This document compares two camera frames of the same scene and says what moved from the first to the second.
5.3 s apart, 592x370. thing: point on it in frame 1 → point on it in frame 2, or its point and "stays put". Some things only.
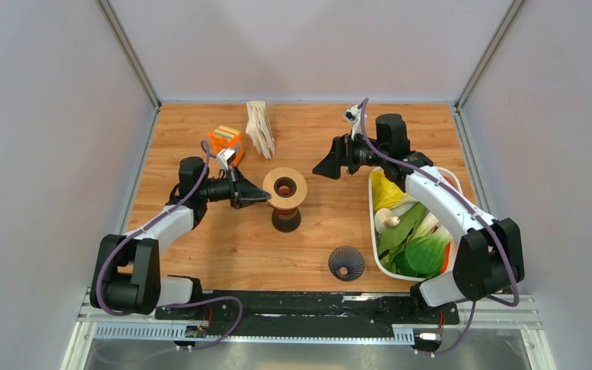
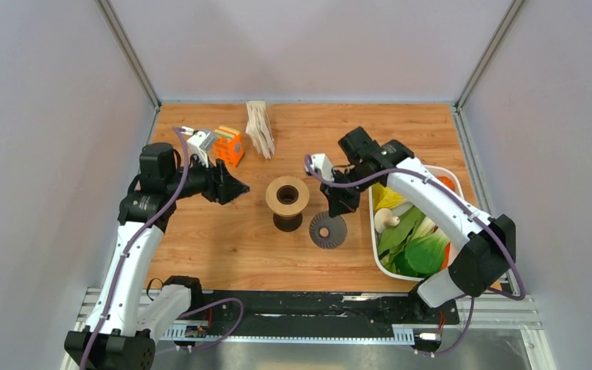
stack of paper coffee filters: (260, 128) stays put
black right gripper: (341, 155) → (339, 203)
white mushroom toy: (384, 217) stays put
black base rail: (226, 314) stays put
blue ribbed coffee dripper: (346, 264) → (327, 232)
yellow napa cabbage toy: (386, 194) stays put
